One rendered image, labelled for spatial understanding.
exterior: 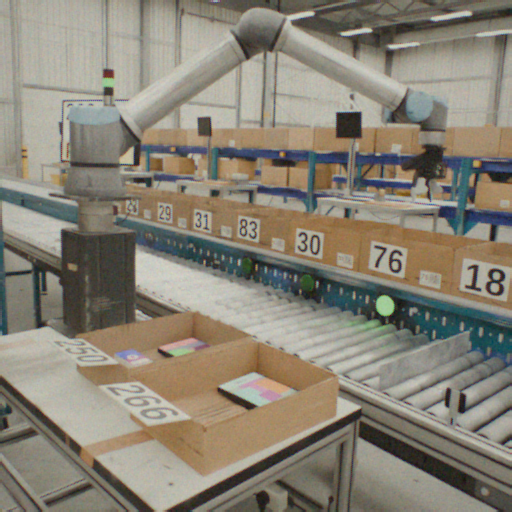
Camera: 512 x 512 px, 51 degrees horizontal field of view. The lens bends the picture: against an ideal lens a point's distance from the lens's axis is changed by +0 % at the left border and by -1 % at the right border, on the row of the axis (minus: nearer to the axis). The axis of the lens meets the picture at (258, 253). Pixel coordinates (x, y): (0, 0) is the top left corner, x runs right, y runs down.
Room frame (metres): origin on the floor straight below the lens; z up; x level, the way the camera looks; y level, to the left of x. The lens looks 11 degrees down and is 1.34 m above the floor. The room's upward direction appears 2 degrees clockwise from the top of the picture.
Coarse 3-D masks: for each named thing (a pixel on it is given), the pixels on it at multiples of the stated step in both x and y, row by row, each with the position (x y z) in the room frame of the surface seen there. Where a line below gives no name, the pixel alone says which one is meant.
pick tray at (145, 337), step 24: (192, 312) 1.58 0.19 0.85; (96, 336) 1.37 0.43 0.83; (120, 336) 1.42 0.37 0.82; (144, 336) 1.47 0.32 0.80; (168, 336) 1.53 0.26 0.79; (192, 336) 1.58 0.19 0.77; (216, 336) 1.50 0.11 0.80; (240, 336) 1.42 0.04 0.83; (168, 360) 1.20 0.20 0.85; (96, 384) 1.24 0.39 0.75
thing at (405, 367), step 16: (464, 336) 1.60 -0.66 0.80; (416, 352) 1.42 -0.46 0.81; (432, 352) 1.48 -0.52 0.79; (448, 352) 1.54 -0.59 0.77; (464, 352) 1.61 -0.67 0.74; (384, 368) 1.32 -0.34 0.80; (400, 368) 1.37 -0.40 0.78; (416, 368) 1.42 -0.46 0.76; (432, 368) 1.48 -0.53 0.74; (384, 384) 1.33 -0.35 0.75
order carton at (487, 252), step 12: (456, 252) 1.76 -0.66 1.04; (468, 252) 1.73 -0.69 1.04; (480, 252) 1.88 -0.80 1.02; (492, 252) 1.94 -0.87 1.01; (504, 252) 1.92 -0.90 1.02; (456, 264) 1.75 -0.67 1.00; (504, 264) 1.63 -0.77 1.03; (456, 276) 1.75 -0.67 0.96; (456, 288) 1.75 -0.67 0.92; (480, 300) 1.68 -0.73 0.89; (492, 300) 1.65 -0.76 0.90
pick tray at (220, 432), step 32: (224, 352) 1.27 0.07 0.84; (256, 352) 1.34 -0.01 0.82; (160, 384) 1.14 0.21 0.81; (192, 384) 1.20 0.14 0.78; (288, 384) 1.25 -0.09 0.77; (320, 384) 1.09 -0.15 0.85; (192, 416) 1.09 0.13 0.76; (224, 416) 1.10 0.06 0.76; (256, 416) 0.97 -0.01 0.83; (288, 416) 1.03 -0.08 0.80; (320, 416) 1.10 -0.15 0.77; (192, 448) 0.91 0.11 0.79; (224, 448) 0.92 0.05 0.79; (256, 448) 0.97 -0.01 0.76
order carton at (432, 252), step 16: (368, 240) 2.03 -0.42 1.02; (384, 240) 1.97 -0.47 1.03; (400, 240) 1.92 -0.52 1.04; (416, 240) 2.20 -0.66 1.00; (432, 240) 2.14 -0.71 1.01; (448, 240) 2.09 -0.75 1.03; (464, 240) 2.04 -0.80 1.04; (480, 240) 1.99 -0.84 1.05; (368, 256) 2.03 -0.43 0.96; (416, 256) 1.87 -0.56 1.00; (432, 256) 1.82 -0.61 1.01; (448, 256) 1.78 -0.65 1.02; (368, 272) 2.02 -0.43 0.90; (416, 272) 1.86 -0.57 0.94; (432, 272) 1.82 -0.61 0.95; (448, 272) 1.77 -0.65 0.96; (432, 288) 1.81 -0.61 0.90; (448, 288) 1.77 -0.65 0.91
